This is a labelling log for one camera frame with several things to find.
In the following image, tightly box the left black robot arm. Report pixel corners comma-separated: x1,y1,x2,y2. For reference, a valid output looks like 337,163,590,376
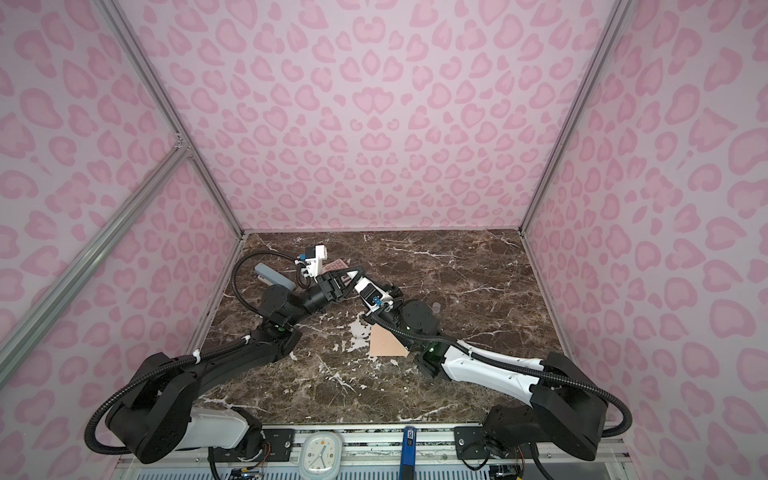
84,255,390,464

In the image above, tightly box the grey blue stapler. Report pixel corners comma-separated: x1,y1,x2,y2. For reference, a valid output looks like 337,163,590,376
254,263,297,291

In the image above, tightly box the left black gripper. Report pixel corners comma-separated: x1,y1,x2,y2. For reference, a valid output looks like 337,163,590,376
287,269,364,331

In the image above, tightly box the pink calculator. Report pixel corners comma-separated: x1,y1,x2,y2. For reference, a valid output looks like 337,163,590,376
323,259,349,273

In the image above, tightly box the white analog clock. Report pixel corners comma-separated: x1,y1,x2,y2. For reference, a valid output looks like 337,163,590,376
298,431,343,480

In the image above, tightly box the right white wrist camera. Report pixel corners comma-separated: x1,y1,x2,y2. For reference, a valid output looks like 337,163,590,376
354,276,394,313

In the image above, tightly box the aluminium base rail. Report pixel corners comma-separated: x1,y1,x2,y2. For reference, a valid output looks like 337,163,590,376
111,423,638,479

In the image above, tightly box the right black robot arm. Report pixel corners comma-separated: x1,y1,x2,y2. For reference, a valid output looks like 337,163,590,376
361,293,633,461

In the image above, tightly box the peach paper envelope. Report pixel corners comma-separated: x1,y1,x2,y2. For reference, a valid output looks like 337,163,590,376
369,325,408,357

